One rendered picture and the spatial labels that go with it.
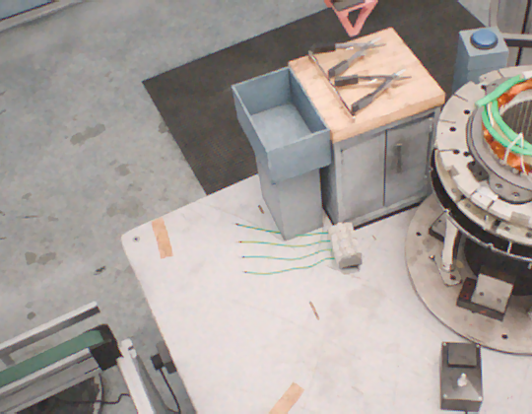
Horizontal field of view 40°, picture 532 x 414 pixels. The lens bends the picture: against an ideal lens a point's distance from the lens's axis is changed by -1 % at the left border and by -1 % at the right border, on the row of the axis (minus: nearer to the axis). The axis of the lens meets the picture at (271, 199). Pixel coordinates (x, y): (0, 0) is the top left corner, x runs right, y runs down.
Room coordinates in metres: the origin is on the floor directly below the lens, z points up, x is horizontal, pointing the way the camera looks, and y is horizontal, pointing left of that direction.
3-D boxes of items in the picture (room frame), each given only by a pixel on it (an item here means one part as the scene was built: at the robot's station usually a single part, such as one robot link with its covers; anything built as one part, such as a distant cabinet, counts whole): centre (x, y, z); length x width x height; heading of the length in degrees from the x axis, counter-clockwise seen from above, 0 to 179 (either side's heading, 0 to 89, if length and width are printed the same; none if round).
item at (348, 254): (0.76, -0.12, 0.80); 0.10 x 0.05 x 0.04; 3
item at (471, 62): (0.99, -0.42, 0.91); 0.07 x 0.07 x 0.25; 89
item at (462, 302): (0.60, -0.33, 0.81); 0.08 x 0.05 x 0.02; 56
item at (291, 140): (0.87, -0.04, 0.92); 0.17 x 0.11 x 0.28; 14
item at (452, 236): (0.68, -0.29, 0.91); 0.02 x 0.02 x 0.21
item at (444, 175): (0.69, -0.27, 1.05); 0.09 x 0.04 x 0.01; 14
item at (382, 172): (0.91, -0.19, 0.91); 0.19 x 0.19 x 0.26; 14
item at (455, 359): (0.47, -0.25, 0.81); 0.10 x 0.06 x 0.06; 166
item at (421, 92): (0.91, -0.19, 1.05); 0.20 x 0.19 x 0.02; 104
